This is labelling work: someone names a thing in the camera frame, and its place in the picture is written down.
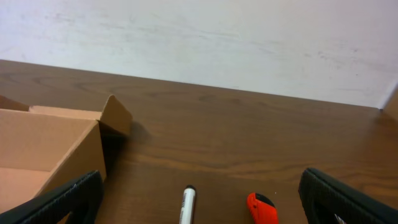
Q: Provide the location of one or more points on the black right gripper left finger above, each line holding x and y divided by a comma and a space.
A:
78, 201

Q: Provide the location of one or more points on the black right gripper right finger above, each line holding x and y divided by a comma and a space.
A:
327, 200

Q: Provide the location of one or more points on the orange utility knife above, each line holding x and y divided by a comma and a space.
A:
262, 209

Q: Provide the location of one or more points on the black white marker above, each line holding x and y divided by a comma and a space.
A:
188, 204

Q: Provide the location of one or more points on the open cardboard box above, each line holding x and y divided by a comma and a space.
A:
44, 147

